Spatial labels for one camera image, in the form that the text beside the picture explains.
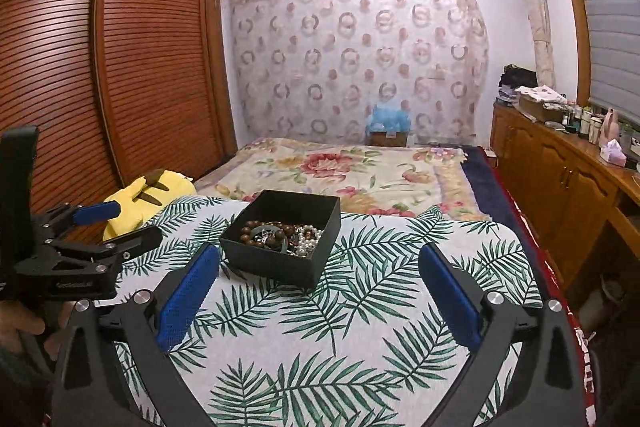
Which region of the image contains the pile of dark clothes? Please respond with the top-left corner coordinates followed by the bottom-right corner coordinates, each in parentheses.
top-left (497, 64), bottom-right (539, 103)

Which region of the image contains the black jewelry box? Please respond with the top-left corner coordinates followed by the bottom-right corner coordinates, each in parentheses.
top-left (219, 190), bottom-right (342, 290)

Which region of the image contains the person's left hand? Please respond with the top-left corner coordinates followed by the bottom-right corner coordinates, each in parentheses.
top-left (0, 299), bottom-right (77, 361)

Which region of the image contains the box with floral cloth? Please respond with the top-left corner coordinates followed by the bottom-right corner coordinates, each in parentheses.
top-left (515, 86), bottom-right (569, 121)

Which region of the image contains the circle pattern curtain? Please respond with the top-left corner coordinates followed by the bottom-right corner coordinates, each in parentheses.
top-left (222, 0), bottom-right (491, 153)

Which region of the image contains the brown wooden bead bracelet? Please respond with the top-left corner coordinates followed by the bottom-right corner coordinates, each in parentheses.
top-left (239, 219), bottom-right (323, 251)

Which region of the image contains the small cardboard box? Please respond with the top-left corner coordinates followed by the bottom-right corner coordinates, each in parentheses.
top-left (369, 130), bottom-right (409, 149)

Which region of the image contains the yellow plush toy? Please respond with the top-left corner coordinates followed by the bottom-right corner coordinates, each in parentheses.
top-left (102, 168), bottom-right (198, 242)

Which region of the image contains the person's left forearm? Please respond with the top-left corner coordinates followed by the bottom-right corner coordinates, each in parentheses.
top-left (0, 347), bottom-right (57, 427)

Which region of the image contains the pink tissue box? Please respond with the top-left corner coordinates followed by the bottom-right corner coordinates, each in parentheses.
top-left (599, 141), bottom-right (627, 168)

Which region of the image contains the brown slatted wardrobe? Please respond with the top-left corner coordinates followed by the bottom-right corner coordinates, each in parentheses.
top-left (0, 0), bottom-right (239, 253)

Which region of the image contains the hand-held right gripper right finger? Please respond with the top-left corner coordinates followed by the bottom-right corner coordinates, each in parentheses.
top-left (417, 243), bottom-right (591, 427)

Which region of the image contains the wooden cabinet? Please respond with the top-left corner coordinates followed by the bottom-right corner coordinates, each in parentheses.
top-left (490, 100), bottom-right (640, 308)

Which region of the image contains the pink figurine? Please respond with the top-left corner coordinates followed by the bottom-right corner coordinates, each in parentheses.
top-left (600, 106), bottom-right (621, 148)

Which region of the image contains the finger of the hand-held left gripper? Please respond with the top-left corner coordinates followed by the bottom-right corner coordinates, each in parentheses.
top-left (32, 201), bottom-right (121, 239)
top-left (50, 226), bottom-right (164, 269)

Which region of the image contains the grey window blind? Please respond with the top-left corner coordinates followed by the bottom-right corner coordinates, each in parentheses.
top-left (565, 0), bottom-right (640, 114)

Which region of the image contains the white lace curtain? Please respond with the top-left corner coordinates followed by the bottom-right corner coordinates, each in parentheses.
top-left (502, 0), bottom-right (559, 91)

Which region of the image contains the white pearl necklace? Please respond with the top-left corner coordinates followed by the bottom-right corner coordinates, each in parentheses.
top-left (292, 224), bottom-right (322, 259)

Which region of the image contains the silver metal bracelet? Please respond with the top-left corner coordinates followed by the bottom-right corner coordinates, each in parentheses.
top-left (252, 224), bottom-right (293, 254)

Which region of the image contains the dark blue blanket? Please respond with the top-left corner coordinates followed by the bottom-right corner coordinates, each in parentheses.
top-left (460, 147), bottom-right (502, 221)

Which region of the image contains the floral blanket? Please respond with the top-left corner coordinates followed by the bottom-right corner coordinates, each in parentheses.
top-left (192, 137), bottom-right (493, 223)

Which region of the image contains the row of small bottles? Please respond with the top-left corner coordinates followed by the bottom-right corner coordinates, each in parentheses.
top-left (562, 104), bottom-right (608, 144)

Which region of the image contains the blue plush toy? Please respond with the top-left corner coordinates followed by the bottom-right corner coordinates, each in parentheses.
top-left (367, 104), bottom-right (412, 134)

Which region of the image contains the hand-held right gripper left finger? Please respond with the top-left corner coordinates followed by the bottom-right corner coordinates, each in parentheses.
top-left (47, 243), bottom-right (222, 427)

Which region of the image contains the green leaf print cloth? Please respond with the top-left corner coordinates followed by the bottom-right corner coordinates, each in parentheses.
top-left (102, 196), bottom-right (546, 427)

